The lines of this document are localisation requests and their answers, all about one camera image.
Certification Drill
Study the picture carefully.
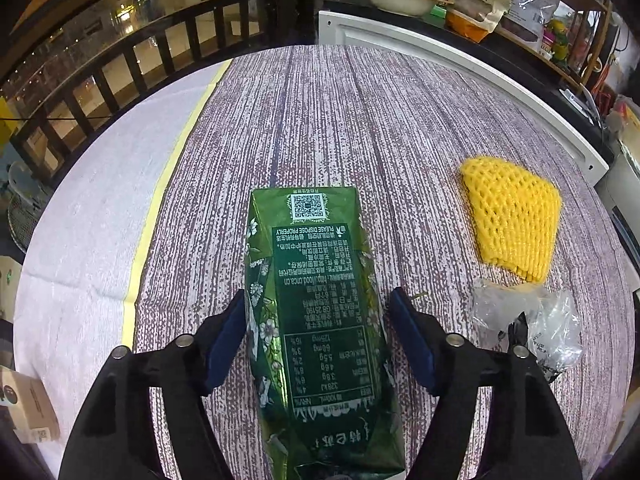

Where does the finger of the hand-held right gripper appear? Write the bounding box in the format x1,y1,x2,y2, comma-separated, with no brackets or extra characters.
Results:
507,311,531,348

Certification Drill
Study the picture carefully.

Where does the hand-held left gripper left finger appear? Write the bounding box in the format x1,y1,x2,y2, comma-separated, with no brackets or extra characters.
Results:
59,289,249,480

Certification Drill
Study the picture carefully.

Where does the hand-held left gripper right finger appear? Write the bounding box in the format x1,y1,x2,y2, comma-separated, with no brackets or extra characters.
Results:
389,287,583,480

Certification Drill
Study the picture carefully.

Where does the clear plastic wrapper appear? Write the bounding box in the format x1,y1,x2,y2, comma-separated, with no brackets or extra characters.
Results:
472,279,583,386

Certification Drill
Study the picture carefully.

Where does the green snack packet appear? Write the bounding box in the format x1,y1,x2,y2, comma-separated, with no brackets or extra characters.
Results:
243,186,407,480

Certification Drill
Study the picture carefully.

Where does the yellow foam fruit net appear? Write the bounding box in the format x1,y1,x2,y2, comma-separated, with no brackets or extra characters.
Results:
459,156,563,285

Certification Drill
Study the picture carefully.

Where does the white printer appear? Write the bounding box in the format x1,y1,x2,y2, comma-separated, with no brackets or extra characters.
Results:
595,150,640,281

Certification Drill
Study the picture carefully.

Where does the white cloth with yellow stripe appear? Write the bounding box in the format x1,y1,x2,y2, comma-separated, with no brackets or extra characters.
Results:
12,57,233,480

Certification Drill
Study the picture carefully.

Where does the small cardboard box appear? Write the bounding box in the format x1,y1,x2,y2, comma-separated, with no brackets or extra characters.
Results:
0,365,61,443

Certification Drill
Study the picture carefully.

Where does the purple woven tablecloth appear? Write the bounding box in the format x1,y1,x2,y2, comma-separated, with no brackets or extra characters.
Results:
132,45,636,480

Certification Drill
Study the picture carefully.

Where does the white electric fan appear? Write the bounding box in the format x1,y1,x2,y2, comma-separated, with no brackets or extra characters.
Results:
7,160,51,253

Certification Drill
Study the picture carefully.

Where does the wooden shelf rack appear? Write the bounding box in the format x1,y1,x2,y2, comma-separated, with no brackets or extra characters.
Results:
525,0,618,96

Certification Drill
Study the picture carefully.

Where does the colourful toy figure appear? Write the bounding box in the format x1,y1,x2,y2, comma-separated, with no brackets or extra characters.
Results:
540,17,573,66

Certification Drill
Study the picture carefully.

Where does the wooden topped black railing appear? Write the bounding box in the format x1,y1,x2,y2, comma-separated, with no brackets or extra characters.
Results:
0,0,281,186

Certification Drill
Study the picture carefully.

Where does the beige snack bag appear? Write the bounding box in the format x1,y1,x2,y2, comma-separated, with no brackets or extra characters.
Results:
445,0,528,43

